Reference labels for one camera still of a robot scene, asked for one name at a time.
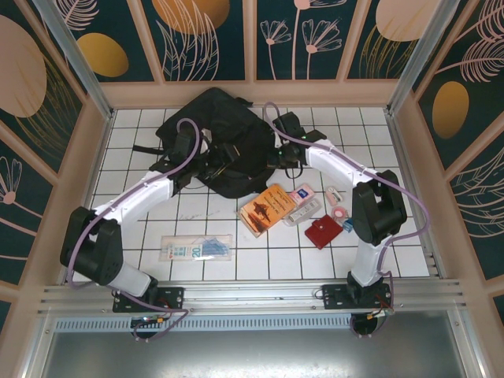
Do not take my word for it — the black backpack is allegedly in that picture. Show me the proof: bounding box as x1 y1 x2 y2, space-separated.
132 87 304 200

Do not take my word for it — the pink tissue pack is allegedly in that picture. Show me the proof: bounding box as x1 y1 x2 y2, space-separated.
289 187 315 206

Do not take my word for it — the white rectangular case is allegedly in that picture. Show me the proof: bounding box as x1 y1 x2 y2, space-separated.
282 198 321 228

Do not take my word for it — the orange paperback book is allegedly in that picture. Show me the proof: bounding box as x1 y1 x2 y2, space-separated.
237 184 297 239

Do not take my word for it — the clear pack of face masks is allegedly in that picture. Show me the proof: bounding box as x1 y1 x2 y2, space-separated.
159 234 234 263

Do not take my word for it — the red snap wallet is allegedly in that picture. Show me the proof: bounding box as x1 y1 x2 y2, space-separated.
305 215 343 250

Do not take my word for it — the grey metal sheet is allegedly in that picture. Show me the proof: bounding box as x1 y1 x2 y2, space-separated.
23 330 485 378

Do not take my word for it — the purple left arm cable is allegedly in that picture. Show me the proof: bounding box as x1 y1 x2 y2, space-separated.
66 119 192 343

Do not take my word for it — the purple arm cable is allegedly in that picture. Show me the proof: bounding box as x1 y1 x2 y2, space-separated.
262 101 430 339
66 119 192 343

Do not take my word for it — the aluminium side rail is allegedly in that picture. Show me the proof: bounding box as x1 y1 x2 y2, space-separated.
385 112 448 279
62 112 115 284

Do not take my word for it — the aluminium mounting rail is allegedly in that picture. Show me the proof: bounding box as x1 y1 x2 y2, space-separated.
37 278 469 316

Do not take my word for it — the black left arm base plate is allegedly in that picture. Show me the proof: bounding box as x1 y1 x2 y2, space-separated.
113 286 186 313

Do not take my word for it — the aluminium frame post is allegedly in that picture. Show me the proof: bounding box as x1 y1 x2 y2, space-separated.
31 0 116 121
387 0 469 115

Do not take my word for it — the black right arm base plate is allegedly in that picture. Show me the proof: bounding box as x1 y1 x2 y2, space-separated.
321 283 395 312

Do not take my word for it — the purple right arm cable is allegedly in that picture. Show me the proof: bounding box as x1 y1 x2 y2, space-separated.
262 101 430 339

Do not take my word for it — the grey slotted cable duct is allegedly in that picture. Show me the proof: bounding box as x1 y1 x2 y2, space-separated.
53 317 358 332

